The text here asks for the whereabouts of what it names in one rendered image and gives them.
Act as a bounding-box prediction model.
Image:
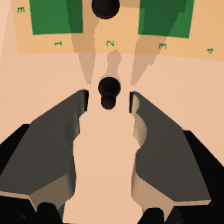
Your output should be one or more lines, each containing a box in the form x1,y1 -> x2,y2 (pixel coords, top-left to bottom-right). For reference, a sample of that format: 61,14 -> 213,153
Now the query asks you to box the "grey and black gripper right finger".
129,91 -> 224,224

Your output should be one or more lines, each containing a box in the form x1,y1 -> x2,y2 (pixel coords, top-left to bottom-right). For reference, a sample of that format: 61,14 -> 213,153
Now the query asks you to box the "black pawn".
98,77 -> 121,110
91,0 -> 120,20

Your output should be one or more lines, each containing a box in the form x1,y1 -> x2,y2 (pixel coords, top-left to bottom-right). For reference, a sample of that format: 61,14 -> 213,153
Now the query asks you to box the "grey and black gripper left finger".
0,89 -> 89,223

